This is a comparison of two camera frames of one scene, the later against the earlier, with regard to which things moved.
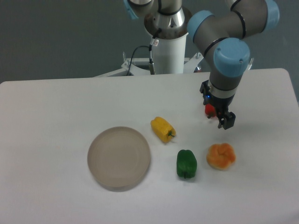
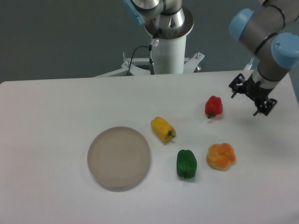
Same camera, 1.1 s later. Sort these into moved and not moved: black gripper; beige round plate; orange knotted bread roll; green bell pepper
Moved: black gripper
Not moved: green bell pepper; orange knotted bread roll; beige round plate
